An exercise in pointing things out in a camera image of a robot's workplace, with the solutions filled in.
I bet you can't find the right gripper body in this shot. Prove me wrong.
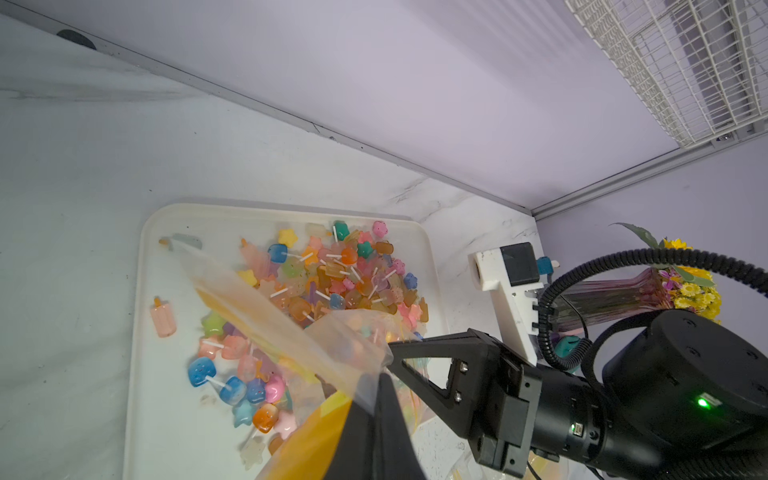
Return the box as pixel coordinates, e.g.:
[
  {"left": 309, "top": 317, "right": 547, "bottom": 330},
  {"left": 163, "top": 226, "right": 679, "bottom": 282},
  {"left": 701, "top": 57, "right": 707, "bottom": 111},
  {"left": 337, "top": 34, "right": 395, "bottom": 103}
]
[{"left": 467, "top": 353, "right": 768, "bottom": 480}]

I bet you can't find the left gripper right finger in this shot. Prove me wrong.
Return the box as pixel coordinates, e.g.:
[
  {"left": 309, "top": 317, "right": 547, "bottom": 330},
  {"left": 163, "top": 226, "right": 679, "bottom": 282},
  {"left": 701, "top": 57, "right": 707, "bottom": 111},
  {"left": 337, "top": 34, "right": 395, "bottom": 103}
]
[{"left": 371, "top": 373, "right": 425, "bottom": 480}]

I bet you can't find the yellow flower bouquet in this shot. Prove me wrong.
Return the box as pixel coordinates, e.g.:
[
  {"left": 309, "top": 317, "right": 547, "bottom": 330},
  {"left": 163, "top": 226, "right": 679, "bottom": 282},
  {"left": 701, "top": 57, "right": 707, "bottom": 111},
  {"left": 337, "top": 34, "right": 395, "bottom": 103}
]
[{"left": 617, "top": 222, "right": 722, "bottom": 324}]

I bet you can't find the green rubber glove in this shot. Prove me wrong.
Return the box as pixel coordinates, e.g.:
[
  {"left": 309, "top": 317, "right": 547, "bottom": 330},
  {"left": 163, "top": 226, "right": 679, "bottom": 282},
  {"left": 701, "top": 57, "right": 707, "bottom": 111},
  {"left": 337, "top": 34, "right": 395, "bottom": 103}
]
[{"left": 552, "top": 335, "right": 582, "bottom": 358}]

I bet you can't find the white wire wall basket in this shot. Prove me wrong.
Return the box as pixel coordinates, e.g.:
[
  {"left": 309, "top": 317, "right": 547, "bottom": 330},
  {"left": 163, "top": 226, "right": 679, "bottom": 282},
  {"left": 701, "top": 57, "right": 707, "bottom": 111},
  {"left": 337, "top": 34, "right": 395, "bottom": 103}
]
[{"left": 566, "top": 0, "right": 767, "bottom": 149}]

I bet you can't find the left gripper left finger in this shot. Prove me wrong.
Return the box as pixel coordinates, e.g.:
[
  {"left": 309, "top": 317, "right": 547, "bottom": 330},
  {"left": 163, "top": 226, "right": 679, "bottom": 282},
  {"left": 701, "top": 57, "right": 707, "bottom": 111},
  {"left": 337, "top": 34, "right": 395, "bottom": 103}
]
[{"left": 324, "top": 402, "right": 375, "bottom": 480}]

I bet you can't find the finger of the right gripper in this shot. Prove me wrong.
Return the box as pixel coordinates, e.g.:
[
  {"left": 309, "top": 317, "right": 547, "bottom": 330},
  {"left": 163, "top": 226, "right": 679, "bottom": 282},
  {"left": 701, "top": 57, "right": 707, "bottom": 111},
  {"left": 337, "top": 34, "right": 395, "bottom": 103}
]
[{"left": 389, "top": 329, "right": 510, "bottom": 440}]

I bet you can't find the white plastic tray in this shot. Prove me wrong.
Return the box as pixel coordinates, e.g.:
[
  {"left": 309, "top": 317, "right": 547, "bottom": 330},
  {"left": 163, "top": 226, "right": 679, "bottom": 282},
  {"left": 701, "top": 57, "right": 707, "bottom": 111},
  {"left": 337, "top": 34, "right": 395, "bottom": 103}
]
[{"left": 123, "top": 203, "right": 449, "bottom": 479}]

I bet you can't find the poured candies pile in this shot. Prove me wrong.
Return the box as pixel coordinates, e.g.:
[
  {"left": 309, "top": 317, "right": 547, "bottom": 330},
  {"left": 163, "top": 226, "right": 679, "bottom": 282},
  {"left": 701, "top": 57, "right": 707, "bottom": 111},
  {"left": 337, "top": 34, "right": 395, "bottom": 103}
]
[{"left": 188, "top": 221, "right": 429, "bottom": 450}]

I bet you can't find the large ziploc bag of candies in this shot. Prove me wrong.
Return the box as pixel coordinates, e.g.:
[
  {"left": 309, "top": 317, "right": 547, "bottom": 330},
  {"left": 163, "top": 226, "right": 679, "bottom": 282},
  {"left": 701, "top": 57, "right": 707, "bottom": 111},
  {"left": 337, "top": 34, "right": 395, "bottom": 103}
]
[{"left": 168, "top": 237, "right": 426, "bottom": 479}]

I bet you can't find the dark glass vase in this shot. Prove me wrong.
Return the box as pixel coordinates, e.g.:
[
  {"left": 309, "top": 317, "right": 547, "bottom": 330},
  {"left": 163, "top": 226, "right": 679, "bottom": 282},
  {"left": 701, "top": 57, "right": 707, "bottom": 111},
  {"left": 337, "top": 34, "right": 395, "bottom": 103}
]
[{"left": 552, "top": 268, "right": 674, "bottom": 333}]

